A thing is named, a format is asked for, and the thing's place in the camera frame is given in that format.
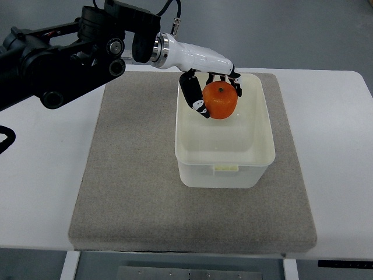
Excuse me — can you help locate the orange fruit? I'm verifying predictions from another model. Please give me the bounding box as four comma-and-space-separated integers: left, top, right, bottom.
202, 81, 238, 120

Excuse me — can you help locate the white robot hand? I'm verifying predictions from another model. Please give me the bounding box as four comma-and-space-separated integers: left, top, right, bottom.
150, 33, 242, 118

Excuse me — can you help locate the white table leg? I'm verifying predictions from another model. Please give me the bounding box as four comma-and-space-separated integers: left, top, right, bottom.
283, 258, 299, 280
60, 251, 80, 280

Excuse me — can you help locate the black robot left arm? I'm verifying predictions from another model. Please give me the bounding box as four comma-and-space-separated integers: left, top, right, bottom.
1, 1, 242, 118

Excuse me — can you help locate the black cable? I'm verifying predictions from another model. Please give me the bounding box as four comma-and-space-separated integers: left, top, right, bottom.
0, 125, 17, 155

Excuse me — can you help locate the grey felt mat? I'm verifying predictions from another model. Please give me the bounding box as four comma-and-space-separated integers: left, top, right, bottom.
68, 71, 317, 254

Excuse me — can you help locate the white left table leg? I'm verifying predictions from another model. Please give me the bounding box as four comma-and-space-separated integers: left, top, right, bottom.
60, 251, 80, 280

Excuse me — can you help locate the black table control panel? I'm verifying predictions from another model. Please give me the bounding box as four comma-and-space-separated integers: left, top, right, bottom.
318, 260, 373, 270

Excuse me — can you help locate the small silver floor plate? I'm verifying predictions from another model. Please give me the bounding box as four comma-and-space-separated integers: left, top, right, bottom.
121, 50, 133, 60

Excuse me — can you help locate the white right table leg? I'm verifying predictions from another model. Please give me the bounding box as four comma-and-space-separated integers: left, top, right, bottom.
283, 258, 299, 280

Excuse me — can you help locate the white plastic box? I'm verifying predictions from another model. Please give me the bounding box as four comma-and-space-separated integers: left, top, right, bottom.
175, 73, 276, 188

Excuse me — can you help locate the grey metal base plate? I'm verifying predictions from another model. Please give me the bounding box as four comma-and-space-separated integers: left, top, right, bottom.
116, 266, 263, 280

